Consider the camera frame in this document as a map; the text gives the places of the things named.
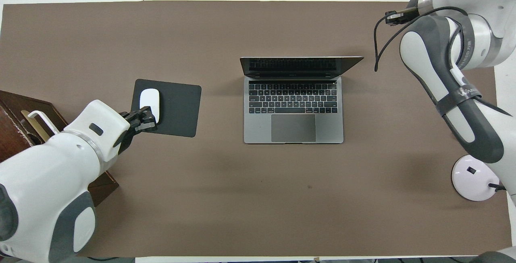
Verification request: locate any dark wooden box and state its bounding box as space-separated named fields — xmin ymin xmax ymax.
xmin=0 ymin=90 xmax=119 ymax=207

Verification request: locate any large brown table mat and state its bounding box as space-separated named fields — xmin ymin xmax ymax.
xmin=0 ymin=1 xmax=513 ymax=257

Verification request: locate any white computer mouse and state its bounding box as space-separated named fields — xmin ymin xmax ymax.
xmin=139 ymin=88 xmax=160 ymax=124

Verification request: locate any white box handle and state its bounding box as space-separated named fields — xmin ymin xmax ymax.
xmin=27 ymin=111 xmax=60 ymax=136

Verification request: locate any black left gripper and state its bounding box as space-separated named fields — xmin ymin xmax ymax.
xmin=113 ymin=107 xmax=158 ymax=155

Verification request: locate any grey laptop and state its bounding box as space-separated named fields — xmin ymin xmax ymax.
xmin=240 ymin=56 xmax=364 ymax=144

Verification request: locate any dark grey mouse pad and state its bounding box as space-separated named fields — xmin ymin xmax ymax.
xmin=131 ymin=79 xmax=202 ymax=138

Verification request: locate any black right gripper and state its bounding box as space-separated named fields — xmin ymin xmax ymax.
xmin=385 ymin=10 xmax=408 ymax=25

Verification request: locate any brass strip on box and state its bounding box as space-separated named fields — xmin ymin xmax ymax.
xmin=21 ymin=110 xmax=51 ymax=143

